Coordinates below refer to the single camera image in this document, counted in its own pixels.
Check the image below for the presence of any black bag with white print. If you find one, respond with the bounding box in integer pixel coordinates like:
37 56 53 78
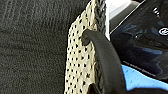
109 0 168 82

